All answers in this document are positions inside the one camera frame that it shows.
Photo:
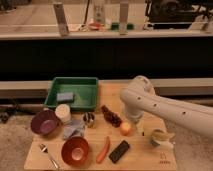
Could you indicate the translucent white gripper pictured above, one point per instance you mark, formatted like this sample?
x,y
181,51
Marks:
x,y
140,127

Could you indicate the red yellow apple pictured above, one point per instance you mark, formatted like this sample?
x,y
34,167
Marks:
x,y
125,128

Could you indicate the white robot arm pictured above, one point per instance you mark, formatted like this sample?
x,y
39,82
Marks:
x,y
137,99

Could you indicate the red bowl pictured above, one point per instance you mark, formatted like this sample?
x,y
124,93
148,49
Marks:
x,y
75,151

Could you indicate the purple bowl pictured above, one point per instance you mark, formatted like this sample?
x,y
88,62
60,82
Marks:
x,y
44,122

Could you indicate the dark grape bunch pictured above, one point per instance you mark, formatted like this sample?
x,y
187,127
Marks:
x,y
111,117

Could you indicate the black rectangular block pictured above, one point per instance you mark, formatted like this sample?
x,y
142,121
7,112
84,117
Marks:
x,y
119,151

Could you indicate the wooden board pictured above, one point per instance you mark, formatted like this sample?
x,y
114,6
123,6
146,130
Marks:
x,y
141,156

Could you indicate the small metal can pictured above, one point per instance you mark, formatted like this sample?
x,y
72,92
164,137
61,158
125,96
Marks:
x,y
89,119

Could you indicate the green plastic tray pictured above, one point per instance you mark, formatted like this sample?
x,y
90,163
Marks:
x,y
80,93

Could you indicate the blue grey cloth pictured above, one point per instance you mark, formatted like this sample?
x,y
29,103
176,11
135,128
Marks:
x,y
72,129

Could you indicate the white cup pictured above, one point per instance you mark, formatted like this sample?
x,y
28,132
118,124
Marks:
x,y
62,111

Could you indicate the blue sponge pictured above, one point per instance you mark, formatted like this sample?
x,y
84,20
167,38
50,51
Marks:
x,y
65,97

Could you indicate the metal fork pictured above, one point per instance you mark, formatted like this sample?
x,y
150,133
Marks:
x,y
44,149

